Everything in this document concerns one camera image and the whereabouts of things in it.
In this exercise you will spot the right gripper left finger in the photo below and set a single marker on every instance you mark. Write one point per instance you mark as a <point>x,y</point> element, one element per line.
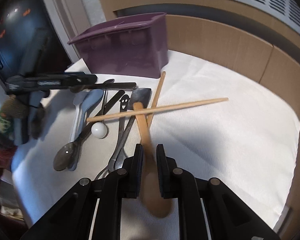
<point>138,161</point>

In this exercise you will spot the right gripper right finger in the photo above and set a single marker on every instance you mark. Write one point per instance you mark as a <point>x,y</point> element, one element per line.
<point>162,168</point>

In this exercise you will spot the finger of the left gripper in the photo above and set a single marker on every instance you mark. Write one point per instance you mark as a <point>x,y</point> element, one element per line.
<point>117,85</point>

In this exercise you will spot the smiley face metal spoon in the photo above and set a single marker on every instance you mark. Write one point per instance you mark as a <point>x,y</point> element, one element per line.
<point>117,158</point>

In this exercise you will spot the blue plastic spoon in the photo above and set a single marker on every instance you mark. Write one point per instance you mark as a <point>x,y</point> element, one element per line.
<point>93,97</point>

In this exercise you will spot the wooden chopstick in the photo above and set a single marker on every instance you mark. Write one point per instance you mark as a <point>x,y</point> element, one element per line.
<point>156,109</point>
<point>156,98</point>

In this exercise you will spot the metal spoon with white ball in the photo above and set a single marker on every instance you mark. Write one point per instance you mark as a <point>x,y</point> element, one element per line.
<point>99,129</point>

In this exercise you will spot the smoky plastic spoon black handle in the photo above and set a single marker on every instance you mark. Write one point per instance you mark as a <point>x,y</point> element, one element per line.
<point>68,155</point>

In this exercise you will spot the white plastic spoon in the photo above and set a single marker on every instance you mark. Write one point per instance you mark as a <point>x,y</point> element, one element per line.
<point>78,99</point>

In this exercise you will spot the gloved left hand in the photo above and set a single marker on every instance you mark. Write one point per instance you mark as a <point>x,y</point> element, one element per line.
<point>12,111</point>

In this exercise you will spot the purple plastic utensil bin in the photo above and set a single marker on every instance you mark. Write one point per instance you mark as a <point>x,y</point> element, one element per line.
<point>134,45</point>

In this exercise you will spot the white table mat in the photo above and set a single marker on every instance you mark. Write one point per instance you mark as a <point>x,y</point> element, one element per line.
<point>249,141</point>

